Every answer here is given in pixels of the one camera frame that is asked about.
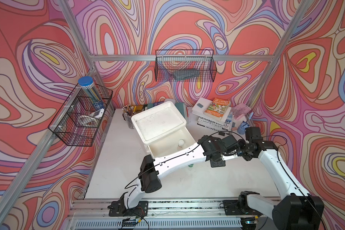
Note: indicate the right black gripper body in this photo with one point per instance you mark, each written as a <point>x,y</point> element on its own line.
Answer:
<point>247,156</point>

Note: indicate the white paint can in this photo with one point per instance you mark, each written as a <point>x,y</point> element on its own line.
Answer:
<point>181,143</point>

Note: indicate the white drawer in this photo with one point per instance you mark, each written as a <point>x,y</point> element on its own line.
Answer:
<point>169,144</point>

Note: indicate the white drawer cabinet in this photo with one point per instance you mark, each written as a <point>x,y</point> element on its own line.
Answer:
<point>158,122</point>

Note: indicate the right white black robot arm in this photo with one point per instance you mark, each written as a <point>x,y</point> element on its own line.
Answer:
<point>298,209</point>

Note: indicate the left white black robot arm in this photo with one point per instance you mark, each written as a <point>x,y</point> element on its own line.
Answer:
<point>152,170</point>

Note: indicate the blue small cup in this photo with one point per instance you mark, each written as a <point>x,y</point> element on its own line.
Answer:
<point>245,124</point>

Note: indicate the newspaper stack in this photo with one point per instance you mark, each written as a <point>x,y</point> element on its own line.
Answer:
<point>228,125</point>

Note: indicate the pink plastic bag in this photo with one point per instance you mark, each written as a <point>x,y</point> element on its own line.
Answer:
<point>239,111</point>

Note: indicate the orange cover book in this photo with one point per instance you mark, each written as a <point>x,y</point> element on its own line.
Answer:
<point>217,109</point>

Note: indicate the white book with grey patch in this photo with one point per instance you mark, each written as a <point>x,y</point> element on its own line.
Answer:
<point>202,104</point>

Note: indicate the dark books behind cabinet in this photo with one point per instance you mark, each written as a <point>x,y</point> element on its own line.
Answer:
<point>182,108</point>

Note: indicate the grey object in basket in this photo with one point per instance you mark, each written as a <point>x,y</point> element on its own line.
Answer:
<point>185,74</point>

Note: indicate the mesh pencil cup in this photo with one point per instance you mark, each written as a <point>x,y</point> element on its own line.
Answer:
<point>128,112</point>

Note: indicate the green circuit board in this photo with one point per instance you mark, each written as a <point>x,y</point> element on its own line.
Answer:
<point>128,222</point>

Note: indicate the white object in left basket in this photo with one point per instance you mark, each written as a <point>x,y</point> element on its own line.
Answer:
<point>91,120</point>

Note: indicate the blue lid pencil tube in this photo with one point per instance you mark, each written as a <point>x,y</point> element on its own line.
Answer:
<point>88,86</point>

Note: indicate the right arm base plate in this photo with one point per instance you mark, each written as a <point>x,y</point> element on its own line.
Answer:
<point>236,207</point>

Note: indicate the white perforated cable duct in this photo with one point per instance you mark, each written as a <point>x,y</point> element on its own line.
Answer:
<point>161,224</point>

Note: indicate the black wire basket back wall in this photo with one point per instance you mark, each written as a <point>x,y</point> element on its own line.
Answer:
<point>169,60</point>

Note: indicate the black wire basket wall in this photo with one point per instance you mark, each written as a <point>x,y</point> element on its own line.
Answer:
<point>63,125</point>
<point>169,60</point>

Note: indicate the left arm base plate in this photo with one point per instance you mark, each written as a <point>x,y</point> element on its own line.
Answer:
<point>118,209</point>

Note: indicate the black wire basket left wall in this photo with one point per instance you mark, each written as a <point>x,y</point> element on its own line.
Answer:
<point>63,125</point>

